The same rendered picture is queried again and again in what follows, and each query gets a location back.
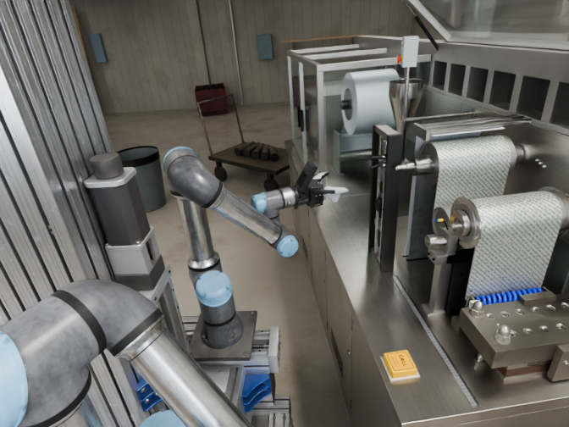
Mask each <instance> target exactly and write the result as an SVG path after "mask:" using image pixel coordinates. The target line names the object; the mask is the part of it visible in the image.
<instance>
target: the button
mask: <svg viewBox="0 0 569 427"><path fill-rule="evenodd" d="M384 361H385V363H386V365H387V368H388V370H389V372H390V375H391V377H392V379H395V378H400V377H407V376H412V375H417V368H416V366H415V364H414V362H413V361H412V358H411V357H410V355H409V353H408V351H407V350H405V351H398V352H388V353H385V354H384Z"/></svg>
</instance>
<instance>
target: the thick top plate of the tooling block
mask: <svg viewBox="0 0 569 427"><path fill-rule="evenodd" d="M470 310H471V309H470V308H461V311H460V316H459V320H458V324H459V325H460V327H461V328H462V330H463V331H464V333H465V334H466V335H467V337H468V338H469V340H470V341H471V342H472V344H473V345H474V346H475V347H476V348H477V350H478V351H479V353H480V354H481V355H482V357H483V358H484V360H485V361H486V362H487V364H488V365H489V367H490V368H492V369H495V368H500V367H506V366H512V365H518V364H523V363H533V362H538V361H544V360H550V359H553V357H554V355H555V351H556V348H557V347H558V346H560V345H566V344H569V293H564V294H558V295H556V299H555V301H553V302H541V303H535V304H529V305H523V304H522V303H521V302H519V301H518V300H516V301H510V302H499V303H493V304H487V305H484V317H483V318H482V319H476V318H474V317H473V316H472V315H471V314H470ZM503 324H504V325H507V326H508V327H509V328H510V330H511V342H510V344H508V345H502V344H500V343H498V342H497V341H496V340H495V339H494V335H495V334H496V331H497V330H498V329H499V327H500V326H501V325H503Z"/></svg>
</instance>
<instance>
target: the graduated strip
mask: <svg viewBox="0 0 569 427"><path fill-rule="evenodd" d="M391 277H392V278H393V280H394V281H395V283H396V284H397V286H398V288H399V289H400V291H401V293H402V295H403V296H404V298H405V299H406V301H407V302H408V304H409V306H410V307H411V309H412V311H413V312H414V314H415V315H416V317H417V319H418V320H419V322H420V324H421V325H422V327H423V328H424V330H425V331H426V333H427V335H428V337H429V338H430V340H431V342H432V343H433V344H434V346H435V348H436V349H437V351H438V353H439V355H440V356H441V357H442V359H443V360H444V362H445V364H446V366H447V367H448V369H449V371H450V372H451V373H452V375H453V377H454V378H455V380H456V382H457V384H458V385H459V386H460V388H461V390H462V391H463V393H464V395H465V396H466V398H467V400H468V401H469V402H470V404H471V406H472V407H473V408H475V407H481V406H480V404H479V403H478V400H477V399H476V397H475V396H474V395H473V394H472V392H471V390H470V388H469V387H468V385H467V383H466V382H465V380H464V379H463V378H462V376H461V374H460V373H459V371H458V370H457V368H456V366H455V365H454V364H453V362H452V361H451V359H450V357H449V356H448V354H447V352H446V351H445V349H444V348H443V347H442V345H441V344H440V342H439V340H438V338H437V337H436V335H435V334H434V333H433V331H432V329H431V328H430V326H429V325H428V323H427V321H426V320H425V318H424V317H423V315H422V314H421V312H420V311H419V309H418V308H417V305H416V304H415V302H414V301H413V300H412V298H411V297H410V295H409V293H408V292H407V290H406V288H405V287H404V286H403V285H402V283H401V281H400V279H399V278H398V276H397V275H396V276H391Z"/></svg>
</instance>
